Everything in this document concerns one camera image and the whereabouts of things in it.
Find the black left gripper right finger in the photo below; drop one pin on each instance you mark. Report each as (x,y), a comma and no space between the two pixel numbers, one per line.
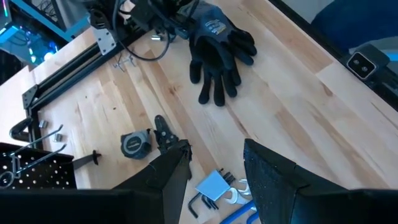
(270,186)

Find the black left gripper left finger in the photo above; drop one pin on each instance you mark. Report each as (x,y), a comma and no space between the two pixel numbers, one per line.
(158,186)

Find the dark blue chair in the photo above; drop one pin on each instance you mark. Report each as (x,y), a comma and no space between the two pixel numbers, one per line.
(351,21)

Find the black grey work glove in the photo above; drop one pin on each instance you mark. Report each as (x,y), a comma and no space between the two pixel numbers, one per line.
(245,43)
(214,56)

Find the black grey tape measure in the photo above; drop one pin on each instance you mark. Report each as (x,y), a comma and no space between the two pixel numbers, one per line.
(135,146)

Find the silver double prong peg hook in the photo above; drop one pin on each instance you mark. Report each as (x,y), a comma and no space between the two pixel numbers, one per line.
(122,63)

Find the black hex key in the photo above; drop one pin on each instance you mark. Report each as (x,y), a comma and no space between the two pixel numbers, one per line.
(189,208)

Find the black metal pegboard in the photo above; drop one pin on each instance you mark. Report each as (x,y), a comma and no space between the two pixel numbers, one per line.
(46,177)

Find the black tabletop camera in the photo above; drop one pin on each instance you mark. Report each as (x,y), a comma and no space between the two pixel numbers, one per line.
(362,65)

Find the chrome socket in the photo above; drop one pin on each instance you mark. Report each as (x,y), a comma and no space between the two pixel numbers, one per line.
(43,124)
(156,38)
(58,137)

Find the computer with RGB lights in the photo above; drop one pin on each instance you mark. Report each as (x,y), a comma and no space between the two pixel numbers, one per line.
(28,46)

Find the silver combination wrench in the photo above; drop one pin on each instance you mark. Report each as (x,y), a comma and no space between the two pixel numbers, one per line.
(248,189)
(237,200)
(13,179)

